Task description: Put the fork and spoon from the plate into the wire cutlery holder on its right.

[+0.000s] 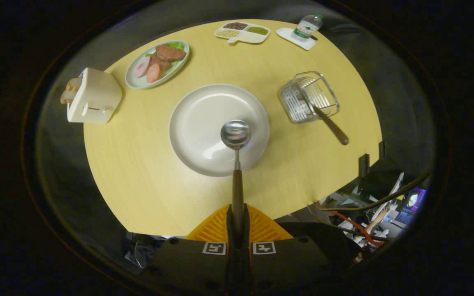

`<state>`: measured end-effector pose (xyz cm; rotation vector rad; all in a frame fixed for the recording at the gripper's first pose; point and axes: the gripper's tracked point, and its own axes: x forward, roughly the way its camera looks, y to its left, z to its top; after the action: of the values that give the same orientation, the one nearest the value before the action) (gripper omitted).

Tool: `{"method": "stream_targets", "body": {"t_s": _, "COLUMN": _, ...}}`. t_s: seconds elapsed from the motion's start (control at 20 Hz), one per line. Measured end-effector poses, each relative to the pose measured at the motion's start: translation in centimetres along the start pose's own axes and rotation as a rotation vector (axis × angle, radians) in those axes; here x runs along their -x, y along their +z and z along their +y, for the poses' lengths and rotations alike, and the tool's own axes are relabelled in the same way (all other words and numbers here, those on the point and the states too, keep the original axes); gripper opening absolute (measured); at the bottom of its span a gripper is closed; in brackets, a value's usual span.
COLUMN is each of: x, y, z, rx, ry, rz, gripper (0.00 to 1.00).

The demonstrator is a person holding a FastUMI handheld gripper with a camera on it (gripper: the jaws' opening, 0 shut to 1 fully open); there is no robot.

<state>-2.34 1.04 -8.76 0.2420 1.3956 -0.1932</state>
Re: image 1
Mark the black table bracket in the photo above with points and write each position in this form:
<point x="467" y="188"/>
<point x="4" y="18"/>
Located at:
<point x="363" y="164"/>

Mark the brown meat piece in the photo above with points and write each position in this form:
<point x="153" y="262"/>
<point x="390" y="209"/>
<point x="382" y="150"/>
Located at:
<point x="170" y="53"/>

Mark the white divided seasoning dish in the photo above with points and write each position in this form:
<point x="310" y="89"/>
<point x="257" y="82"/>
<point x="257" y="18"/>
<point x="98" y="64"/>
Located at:
<point x="251" y="38"/>

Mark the white square coaster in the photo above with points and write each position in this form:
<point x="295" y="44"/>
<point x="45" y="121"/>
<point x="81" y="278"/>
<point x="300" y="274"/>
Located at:
<point x="288" y="35"/>

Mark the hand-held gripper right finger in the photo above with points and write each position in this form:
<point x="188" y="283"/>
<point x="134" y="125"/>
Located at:
<point x="286" y="263"/>

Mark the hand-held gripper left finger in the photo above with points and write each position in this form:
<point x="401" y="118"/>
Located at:
<point x="191" y="263"/>

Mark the light green plate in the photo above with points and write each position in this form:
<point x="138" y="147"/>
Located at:
<point x="136" y="83"/>

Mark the lit screen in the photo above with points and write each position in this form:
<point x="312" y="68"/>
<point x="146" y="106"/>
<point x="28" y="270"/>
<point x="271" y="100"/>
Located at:
<point x="414" y="200"/>

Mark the white toaster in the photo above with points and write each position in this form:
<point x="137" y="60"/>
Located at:
<point x="97" y="96"/>

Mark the pink ham slice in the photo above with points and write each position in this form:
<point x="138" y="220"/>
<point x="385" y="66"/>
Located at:
<point x="141" y="67"/>

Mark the white round plate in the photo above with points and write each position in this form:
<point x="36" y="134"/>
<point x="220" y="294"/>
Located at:
<point x="200" y="123"/>

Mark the toast bread slice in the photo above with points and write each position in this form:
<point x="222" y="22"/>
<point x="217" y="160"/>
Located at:
<point x="67" y="97"/>
<point x="73" y="85"/>

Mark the clear water bottle green cap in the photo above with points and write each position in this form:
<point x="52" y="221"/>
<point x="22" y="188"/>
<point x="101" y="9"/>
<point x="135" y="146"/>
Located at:
<point x="307" y="28"/>

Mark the red sausage slice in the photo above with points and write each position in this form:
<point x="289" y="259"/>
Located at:
<point x="153" y="73"/>

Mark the green lettuce leaf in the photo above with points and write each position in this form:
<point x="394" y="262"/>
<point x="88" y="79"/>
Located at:
<point x="176" y="45"/>

